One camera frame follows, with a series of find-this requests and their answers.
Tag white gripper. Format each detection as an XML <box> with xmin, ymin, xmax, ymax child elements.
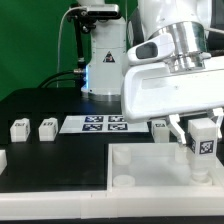
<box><xmin>121</xmin><ymin>56</ymin><xmax>224</xmax><ymax>145</ymax></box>

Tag white square tabletop tray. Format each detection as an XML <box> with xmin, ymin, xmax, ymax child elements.
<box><xmin>107</xmin><ymin>143</ymin><xmax>224</xmax><ymax>198</ymax></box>

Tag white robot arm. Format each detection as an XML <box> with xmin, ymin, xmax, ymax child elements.
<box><xmin>82</xmin><ymin>0</ymin><xmax>224</xmax><ymax>144</ymax></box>

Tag white sheet with markers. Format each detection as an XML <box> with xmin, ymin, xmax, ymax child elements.
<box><xmin>60</xmin><ymin>115</ymin><xmax>148</xmax><ymax>134</ymax></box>

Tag white left fence block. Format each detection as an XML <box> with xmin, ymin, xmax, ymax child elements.
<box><xmin>0</xmin><ymin>150</ymin><xmax>7</xmax><ymax>175</ymax></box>

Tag white front fence rail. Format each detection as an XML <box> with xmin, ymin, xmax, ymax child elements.
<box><xmin>0</xmin><ymin>187</ymin><xmax>224</xmax><ymax>221</ymax></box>

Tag black camera on mount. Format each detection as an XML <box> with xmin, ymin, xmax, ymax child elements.
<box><xmin>67</xmin><ymin>4</ymin><xmax>121</xmax><ymax>34</ymax></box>

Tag black cables at base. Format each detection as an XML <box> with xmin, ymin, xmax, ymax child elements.
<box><xmin>37</xmin><ymin>68</ymin><xmax>88</xmax><ymax>90</ymax></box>

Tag black camera stand pole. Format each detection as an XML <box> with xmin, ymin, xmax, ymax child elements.
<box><xmin>74</xmin><ymin>17</ymin><xmax>86</xmax><ymax>70</ymax></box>

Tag grey cable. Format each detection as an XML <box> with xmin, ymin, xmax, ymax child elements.
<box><xmin>55</xmin><ymin>5</ymin><xmax>81</xmax><ymax>89</ymax></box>

